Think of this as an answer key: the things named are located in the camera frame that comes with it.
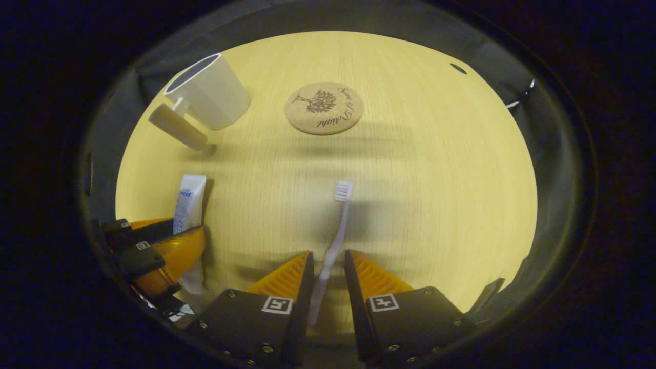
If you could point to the white toothpaste tube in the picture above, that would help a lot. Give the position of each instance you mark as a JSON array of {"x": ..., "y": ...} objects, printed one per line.
[{"x": 188, "y": 205}]

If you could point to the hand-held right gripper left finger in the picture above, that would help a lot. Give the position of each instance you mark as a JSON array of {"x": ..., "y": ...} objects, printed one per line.
[{"x": 302, "y": 318}]

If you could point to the round cork coaster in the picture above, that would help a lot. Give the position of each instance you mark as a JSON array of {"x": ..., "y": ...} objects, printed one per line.
[{"x": 324, "y": 108}]

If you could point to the pale pink toothbrush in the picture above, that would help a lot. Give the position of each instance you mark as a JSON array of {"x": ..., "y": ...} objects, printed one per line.
[{"x": 338, "y": 241}]

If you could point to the white cup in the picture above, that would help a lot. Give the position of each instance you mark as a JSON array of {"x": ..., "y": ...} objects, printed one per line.
[{"x": 215, "y": 97}]

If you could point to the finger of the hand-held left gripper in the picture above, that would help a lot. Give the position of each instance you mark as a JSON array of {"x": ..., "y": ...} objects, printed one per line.
[
  {"x": 143, "y": 259},
  {"x": 138, "y": 236}
]

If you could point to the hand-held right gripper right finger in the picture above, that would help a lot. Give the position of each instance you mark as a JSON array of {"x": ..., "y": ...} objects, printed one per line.
[{"x": 356, "y": 318}]

